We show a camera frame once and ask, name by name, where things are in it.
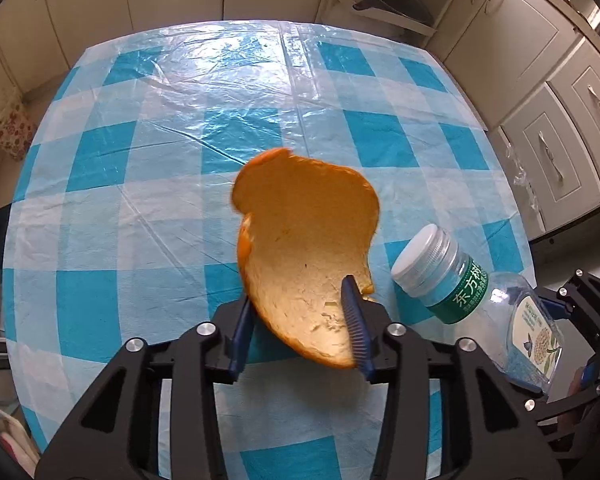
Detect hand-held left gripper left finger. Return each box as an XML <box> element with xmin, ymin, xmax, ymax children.
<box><xmin>35</xmin><ymin>296</ymin><xmax>253</xmax><ymax>480</ymax></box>

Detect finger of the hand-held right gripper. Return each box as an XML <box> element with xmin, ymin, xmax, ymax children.
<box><xmin>525</xmin><ymin>355</ymin><xmax>600</xmax><ymax>426</ymax></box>
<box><xmin>535</xmin><ymin>269</ymin><xmax>600</xmax><ymax>348</ymax></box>

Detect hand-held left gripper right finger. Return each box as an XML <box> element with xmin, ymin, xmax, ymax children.
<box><xmin>341</xmin><ymin>275</ymin><xmax>563</xmax><ymax>480</ymax></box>

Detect large orange peel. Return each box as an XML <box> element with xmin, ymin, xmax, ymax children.
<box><xmin>231</xmin><ymin>147</ymin><xmax>381</xmax><ymax>371</ymax></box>

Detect clear plastic bottle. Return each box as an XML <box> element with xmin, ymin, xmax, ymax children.
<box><xmin>391</xmin><ymin>223</ymin><xmax>563</xmax><ymax>393</ymax></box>

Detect clear plastic wrap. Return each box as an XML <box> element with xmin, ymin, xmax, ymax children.
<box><xmin>505</xmin><ymin>140</ymin><xmax>543</xmax><ymax>211</ymax></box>

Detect white drawer cabinet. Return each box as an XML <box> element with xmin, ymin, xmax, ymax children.
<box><xmin>440</xmin><ymin>0</ymin><xmax>600</xmax><ymax>241</ymax></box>

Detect blue checked plastic tablecloth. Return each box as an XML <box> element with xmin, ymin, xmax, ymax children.
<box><xmin>0</xmin><ymin>20</ymin><xmax>538</xmax><ymax>480</ymax></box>

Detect floral white basket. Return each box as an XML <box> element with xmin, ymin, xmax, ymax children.
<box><xmin>0</xmin><ymin>100</ymin><xmax>36</xmax><ymax>161</ymax></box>

